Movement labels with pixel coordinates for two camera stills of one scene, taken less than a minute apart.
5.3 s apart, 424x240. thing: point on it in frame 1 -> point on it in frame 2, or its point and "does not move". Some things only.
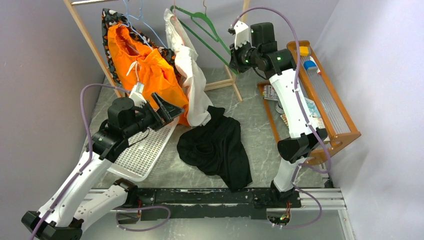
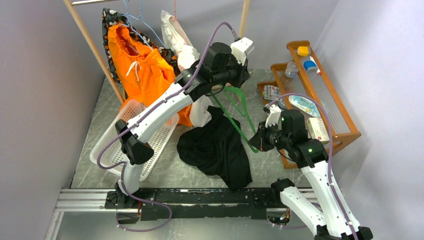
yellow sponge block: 304,51 does not move
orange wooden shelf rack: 326,105 does not move
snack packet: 269,93 does not move
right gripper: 234,62 -> 259,140
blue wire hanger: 140,16 does not move
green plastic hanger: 217,38 -> 231,117
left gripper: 168,111 -> 244,75
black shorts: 216,147 does not move
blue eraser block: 310,65 does not move
